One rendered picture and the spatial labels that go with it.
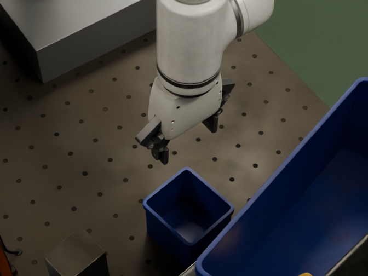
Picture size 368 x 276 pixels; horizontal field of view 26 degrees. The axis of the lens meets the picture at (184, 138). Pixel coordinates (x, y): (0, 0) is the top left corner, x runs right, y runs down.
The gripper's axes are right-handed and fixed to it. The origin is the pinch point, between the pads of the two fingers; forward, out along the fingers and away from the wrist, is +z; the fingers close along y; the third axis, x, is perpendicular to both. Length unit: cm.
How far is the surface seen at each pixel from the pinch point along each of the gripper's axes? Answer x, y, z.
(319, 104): -0.2, -32.0, 18.2
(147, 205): 1.5, 8.2, 9.1
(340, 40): -45, -101, 90
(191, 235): 6.5, 3.1, 17.7
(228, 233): 25.7, 16.0, -28.4
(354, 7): -53, -114, 90
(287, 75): -8.8, -32.1, 18.5
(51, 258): 19.4, 31.7, -32.6
